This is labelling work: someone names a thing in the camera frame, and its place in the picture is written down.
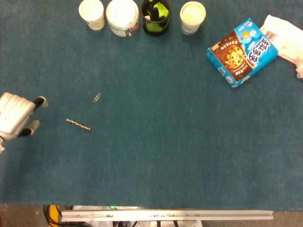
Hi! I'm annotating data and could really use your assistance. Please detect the blue felt table mat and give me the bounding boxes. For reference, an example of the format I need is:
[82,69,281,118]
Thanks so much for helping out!
[0,0,303,210]

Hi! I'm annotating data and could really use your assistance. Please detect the blue cookie box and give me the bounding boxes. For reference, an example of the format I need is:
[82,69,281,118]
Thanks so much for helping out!
[205,18,279,88]

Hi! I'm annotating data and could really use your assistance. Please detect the green highlighter marker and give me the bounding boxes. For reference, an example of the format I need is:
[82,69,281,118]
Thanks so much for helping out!
[146,0,169,20]

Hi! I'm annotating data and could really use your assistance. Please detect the empty white paper cup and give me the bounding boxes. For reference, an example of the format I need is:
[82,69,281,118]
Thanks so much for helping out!
[78,0,105,31]

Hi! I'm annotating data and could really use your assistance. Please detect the white cup with green lid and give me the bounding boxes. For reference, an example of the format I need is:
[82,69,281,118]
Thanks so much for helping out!
[179,1,206,35]

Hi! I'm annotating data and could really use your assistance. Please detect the black cables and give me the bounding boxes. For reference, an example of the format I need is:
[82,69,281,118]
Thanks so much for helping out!
[43,205,62,226]

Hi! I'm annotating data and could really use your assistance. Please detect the white plastic packet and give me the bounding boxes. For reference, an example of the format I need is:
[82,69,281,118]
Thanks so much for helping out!
[259,14,303,81]

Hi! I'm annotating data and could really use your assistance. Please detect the aluminium profile rail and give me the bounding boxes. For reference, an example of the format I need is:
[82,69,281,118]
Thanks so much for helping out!
[61,209,274,222]

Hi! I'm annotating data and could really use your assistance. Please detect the white round plastic tub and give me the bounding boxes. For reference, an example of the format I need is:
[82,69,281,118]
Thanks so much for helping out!
[105,0,141,37]

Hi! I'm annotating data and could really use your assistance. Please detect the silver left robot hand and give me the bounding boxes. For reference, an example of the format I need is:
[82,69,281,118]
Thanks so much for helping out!
[0,92,49,142]

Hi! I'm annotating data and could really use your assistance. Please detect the small metal bead chain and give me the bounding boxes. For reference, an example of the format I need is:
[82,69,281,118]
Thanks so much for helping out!
[66,118,91,132]

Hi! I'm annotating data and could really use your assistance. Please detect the black mesh pen holder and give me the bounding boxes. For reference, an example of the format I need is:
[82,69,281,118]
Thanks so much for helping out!
[140,0,171,37]

